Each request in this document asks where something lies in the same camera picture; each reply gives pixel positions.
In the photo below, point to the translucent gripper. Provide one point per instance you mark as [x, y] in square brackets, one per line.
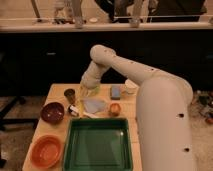
[87, 91]

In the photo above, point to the yellow banana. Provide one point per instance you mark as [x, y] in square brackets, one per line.
[80, 96]

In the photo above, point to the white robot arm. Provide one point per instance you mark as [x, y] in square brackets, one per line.
[161, 109]

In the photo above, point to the orange bowl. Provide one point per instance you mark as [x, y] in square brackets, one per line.
[46, 152]

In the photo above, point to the green plastic cup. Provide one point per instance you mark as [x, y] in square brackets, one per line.
[95, 91]

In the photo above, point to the blue cloth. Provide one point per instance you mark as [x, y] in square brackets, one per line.
[92, 105]

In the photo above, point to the white spoon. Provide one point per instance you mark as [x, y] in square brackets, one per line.
[76, 110]

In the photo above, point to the blue sponge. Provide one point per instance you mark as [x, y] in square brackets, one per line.
[115, 93]

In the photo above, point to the orange fruit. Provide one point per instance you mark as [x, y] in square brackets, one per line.
[114, 109]

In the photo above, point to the white mug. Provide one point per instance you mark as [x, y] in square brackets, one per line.
[130, 87]

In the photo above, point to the green plastic tray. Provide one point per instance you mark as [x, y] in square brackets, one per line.
[98, 145]

